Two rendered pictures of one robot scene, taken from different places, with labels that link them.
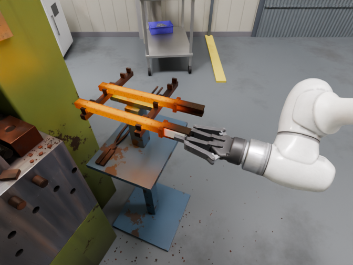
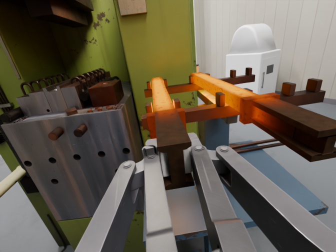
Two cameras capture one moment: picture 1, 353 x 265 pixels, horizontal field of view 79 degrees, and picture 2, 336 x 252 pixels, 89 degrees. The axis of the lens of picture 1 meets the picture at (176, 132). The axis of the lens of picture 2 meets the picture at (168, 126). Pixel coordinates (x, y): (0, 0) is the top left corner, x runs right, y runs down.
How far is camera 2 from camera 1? 0.55 m
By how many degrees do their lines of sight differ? 55
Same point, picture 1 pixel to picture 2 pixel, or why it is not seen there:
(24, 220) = (65, 158)
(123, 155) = not seen: hidden behind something
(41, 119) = (147, 100)
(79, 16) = (292, 79)
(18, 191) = (65, 126)
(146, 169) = (176, 210)
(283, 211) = not seen: outside the picture
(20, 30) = (157, 11)
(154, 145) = not seen: hidden behind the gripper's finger
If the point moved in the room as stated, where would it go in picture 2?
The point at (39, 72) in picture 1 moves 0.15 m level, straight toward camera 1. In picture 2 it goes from (160, 56) to (138, 61)
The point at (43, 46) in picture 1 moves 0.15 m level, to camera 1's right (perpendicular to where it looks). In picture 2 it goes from (174, 32) to (199, 26)
